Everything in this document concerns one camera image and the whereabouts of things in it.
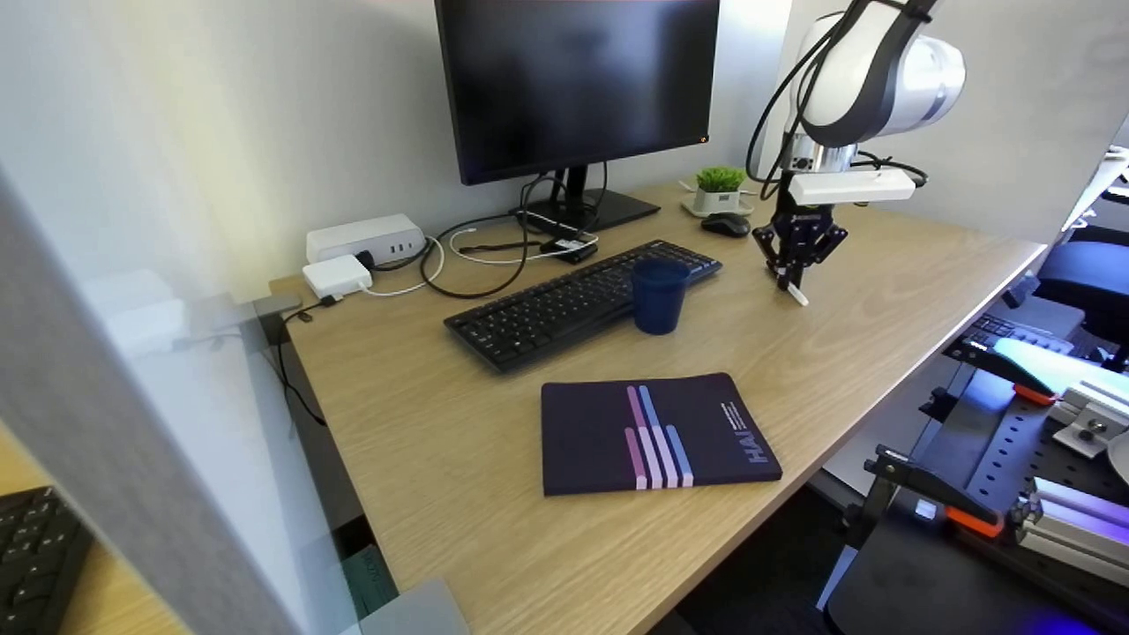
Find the black computer monitor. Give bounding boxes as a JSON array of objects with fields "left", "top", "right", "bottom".
[{"left": 434, "top": 0, "right": 718, "bottom": 234}]

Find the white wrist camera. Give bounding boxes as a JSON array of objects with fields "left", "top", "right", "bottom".
[{"left": 787, "top": 168, "right": 915, "bottom": 203}]

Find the blue plastic cup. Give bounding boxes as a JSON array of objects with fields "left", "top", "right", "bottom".
[{"left": 630, "top": 259, "right": 689, "bottom": 336}]

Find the dark purple striped notebook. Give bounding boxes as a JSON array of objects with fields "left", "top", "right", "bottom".
[{"left": 540, "top": 374, "right": 784, "bottom": 496}]

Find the small green potted plant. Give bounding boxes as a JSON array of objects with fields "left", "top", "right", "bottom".
[{"left": 695, "top": 165, "right": 747, "bottom": 215}]

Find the dark computer mouse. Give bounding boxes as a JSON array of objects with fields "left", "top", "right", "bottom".
[{"left": 703, "top": 213, "right": 747, "bottom": 241}]

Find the grey partition panel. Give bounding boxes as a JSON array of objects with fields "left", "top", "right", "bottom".
[{"left": 0, "top": 182, "right": 300, "bottom": 635}]

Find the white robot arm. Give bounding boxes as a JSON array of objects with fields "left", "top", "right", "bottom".
[{"left": 747, "top": 0, "right": 967, "bottom": 299}]

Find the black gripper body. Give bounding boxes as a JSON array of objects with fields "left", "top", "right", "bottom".
[{"left": 773, "top": 203, "right": 835, "bottom": 261}]

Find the white power strip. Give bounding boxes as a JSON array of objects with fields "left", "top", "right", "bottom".
[{"left": 308, "top": 215, "right": 428, "bottom": 264}]

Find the black keyboard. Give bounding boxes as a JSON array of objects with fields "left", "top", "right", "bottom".
[{"left": 446, "top": 241, "right": 718, "bottom": 374}]

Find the white power adapter box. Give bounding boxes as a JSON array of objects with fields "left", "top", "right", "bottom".
[{"left": 303, "top": 254, "right": 369, "bottom": 299}]

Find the black orange clamp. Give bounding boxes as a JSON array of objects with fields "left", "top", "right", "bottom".
[{"left": 863, "top": 444, "right": 1007, "bottom": 540}]

